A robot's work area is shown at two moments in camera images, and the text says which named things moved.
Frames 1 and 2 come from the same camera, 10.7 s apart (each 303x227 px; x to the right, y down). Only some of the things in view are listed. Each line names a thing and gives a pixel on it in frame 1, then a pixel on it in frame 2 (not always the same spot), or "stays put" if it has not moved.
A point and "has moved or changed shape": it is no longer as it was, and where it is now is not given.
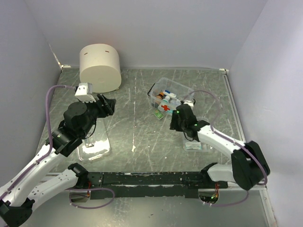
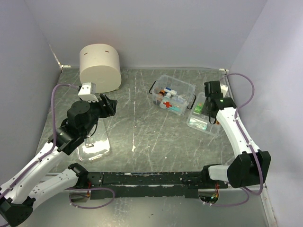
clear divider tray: (195, 146) to (198, 121)
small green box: (159, 115) to (198, 108)
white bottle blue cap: (167, 92) to (167, 89)
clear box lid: (101, 147) stays put
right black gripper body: (176, 124) to (204, 111)
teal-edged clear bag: (173, 102) to (182, 99)
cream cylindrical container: (100, 65) stays put
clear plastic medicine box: (165, 94) has moved or changed shape
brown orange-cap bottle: (160, 95) has moved or changed shape
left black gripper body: (102, 110) stays put
